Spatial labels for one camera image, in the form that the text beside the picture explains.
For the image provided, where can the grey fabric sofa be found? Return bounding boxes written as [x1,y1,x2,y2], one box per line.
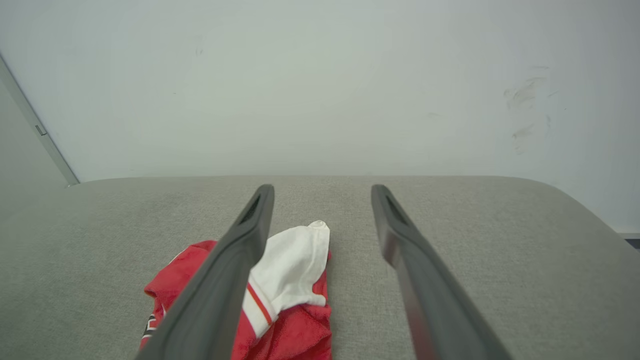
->
[0,175,640,360]

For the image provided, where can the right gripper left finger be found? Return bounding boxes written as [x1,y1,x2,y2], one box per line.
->
[135,184,276,360]

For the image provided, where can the red and white basketball jersey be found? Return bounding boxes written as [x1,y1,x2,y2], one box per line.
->
[139,220,334,360]

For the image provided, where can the grey metal door frame strip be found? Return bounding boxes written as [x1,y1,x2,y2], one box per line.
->
[0,52,80,187]

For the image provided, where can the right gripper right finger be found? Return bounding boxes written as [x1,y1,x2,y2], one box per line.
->
[371,184,514,360]

